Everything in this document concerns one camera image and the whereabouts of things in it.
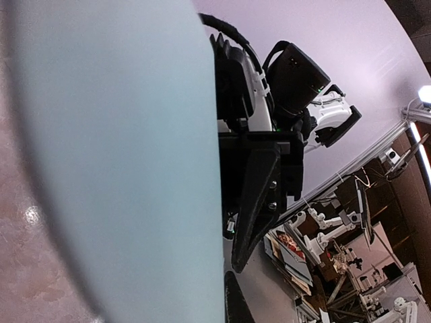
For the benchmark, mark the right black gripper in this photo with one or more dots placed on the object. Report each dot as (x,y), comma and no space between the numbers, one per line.
(262,157)

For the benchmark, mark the teal paper envelope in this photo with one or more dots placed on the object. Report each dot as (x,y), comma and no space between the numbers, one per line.
(114,103)

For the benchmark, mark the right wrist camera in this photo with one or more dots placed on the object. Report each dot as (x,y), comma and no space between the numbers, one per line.
(234,91)

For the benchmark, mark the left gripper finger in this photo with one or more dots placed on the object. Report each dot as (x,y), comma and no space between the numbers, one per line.
(236,307)

